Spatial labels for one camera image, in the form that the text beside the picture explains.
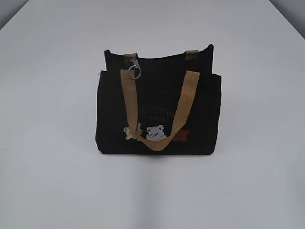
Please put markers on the black canvas tote bag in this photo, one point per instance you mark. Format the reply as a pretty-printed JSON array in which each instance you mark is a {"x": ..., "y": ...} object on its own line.
[{"x": 173, "y": 108}]

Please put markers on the silver key ring clasp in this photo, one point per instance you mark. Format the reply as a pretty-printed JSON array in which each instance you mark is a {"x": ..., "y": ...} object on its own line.
[{"x": 134, "y": 70}]

